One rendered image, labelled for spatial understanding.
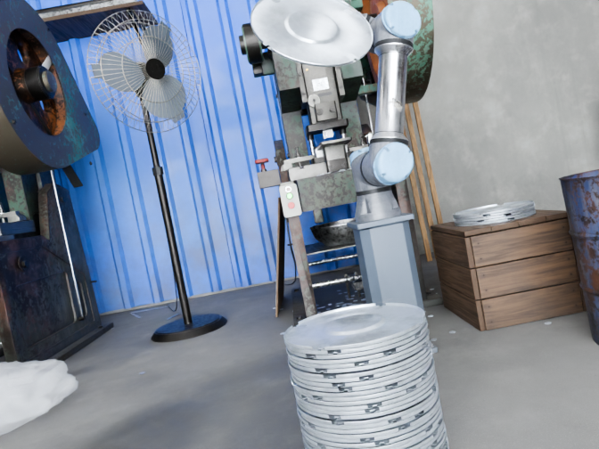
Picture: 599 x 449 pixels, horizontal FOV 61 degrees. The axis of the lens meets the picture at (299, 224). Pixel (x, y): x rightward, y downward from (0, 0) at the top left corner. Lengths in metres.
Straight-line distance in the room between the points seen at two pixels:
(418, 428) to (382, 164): 0.76
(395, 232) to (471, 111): 2.37
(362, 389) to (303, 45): 0.74
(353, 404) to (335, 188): 1.40
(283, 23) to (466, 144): 2.74
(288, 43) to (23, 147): 1.58
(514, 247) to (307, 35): 1.04
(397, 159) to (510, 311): 0.70
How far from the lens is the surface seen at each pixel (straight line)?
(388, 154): 1.49
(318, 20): 1.28
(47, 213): 2.98
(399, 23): 1.60
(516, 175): 3.97
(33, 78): 2.72
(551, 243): 1.92
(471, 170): 3.85
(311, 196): 2.22
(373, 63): 2.85
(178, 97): 2.69
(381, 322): 1.03
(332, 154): 2.29
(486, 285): 1.84
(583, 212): 1.55
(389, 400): 0.96
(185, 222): 3.65
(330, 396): 0.97
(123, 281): 3.77
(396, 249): 1.62
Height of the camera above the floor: 0.57
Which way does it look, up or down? 3 degrees down
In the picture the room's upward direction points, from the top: 11 degrees counter-clockwise
